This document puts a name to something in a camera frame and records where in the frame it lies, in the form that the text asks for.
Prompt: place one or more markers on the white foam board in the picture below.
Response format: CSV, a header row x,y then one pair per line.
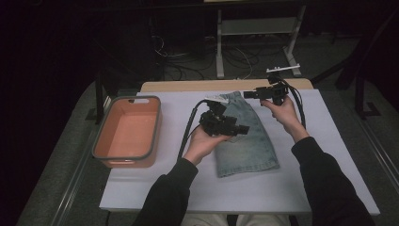
x,y
329,125

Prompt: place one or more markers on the person's leg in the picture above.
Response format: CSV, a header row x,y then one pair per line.
x,y
263,220
207,221

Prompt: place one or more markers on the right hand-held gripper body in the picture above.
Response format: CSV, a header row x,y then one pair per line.
x,y
276,92

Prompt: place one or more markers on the light blue denim shorts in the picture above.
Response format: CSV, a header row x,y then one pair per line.
x,y
251,150

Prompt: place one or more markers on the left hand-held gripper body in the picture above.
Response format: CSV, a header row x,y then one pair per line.
x,y
218,124

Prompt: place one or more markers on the person's left leg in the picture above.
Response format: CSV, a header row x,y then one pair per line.
x,y
207,221

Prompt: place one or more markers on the orange bin with grey rim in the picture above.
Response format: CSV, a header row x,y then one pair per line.
x,y
128,135

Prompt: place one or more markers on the person's right leg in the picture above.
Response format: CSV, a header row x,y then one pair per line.
x,y
263,220

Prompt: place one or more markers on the person's right hand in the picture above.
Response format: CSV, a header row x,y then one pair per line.
x,y
288,119

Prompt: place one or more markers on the person's left hand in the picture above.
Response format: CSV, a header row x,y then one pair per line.
x,y
202,144

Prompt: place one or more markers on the white metal stand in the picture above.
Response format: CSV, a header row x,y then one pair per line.
x,y
219,47

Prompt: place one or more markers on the metal floor rail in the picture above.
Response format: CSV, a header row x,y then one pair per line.
x,y
381,153
71,188

